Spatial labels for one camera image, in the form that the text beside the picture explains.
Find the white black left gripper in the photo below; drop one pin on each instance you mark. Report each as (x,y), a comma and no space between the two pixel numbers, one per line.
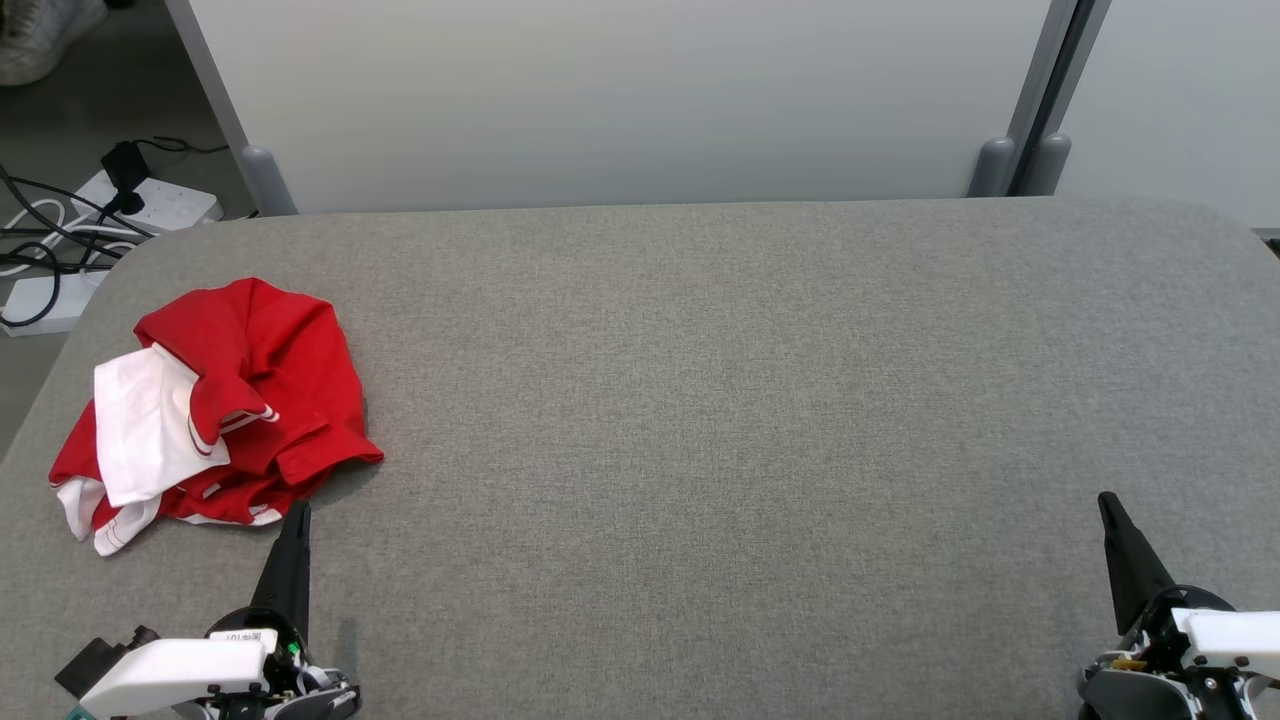
(190,675)

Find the red shorts with white stripes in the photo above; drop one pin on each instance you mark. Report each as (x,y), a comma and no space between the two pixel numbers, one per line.
(120,535)

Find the white partition panel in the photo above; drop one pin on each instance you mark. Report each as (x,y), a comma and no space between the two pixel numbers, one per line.
(600,100)
(1180,100)

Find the grey partition foot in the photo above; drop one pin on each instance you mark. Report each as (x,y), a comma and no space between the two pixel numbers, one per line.
(992,165)
(268,180)
(1045,163)

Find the white grey sneaker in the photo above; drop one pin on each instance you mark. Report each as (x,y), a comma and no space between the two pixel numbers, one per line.
(40,40)

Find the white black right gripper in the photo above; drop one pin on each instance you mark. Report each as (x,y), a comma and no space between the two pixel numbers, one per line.
(1230,640)

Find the black power adapter plug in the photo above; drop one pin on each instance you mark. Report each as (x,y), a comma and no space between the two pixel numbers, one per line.
(125,165)

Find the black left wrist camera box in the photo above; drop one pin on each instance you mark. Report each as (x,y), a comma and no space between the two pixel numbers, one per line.
(90,665)

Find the red white basketball jersey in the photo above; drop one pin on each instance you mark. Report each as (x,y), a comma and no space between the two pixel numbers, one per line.
(150,420)

